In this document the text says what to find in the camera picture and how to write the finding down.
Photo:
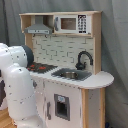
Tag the white cabinet door with dispenser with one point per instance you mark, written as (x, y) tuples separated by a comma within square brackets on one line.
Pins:
[(63, 105)]

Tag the black toy faucet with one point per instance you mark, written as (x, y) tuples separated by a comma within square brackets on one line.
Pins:
[(81, 64)]

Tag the black toy stovetop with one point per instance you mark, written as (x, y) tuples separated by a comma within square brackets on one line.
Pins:
[(40, 68)]

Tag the toy microwave oven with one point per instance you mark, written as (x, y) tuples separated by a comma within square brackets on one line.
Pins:
[(78, 24)]

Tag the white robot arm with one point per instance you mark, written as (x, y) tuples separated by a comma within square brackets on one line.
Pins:
[(19, 89)]

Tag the grey toy sink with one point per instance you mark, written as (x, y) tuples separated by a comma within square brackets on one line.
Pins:
[(72, 74)]

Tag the grey range hood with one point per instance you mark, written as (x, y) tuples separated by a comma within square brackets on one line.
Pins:
[(38, 27)]

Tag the wooden toy kitchen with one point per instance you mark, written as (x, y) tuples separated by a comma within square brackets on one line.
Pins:
[(61, 50)]

